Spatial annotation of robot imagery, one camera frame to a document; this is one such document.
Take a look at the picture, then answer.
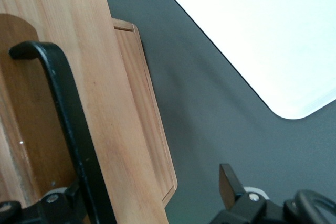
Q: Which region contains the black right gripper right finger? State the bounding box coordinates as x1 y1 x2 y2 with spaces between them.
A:
209 163 267 224

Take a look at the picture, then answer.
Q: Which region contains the wooden drawer with handle plate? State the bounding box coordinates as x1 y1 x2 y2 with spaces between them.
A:
0 0 170 224
111 17 179 208

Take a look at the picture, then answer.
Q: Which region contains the beige rectangular tray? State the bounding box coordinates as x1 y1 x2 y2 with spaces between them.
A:
151 0 336 120

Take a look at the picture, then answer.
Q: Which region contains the black metal drawer handle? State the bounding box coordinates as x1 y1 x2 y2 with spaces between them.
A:
8 41 118 224

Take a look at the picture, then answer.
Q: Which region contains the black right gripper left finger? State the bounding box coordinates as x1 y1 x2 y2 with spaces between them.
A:
36 178 91 224

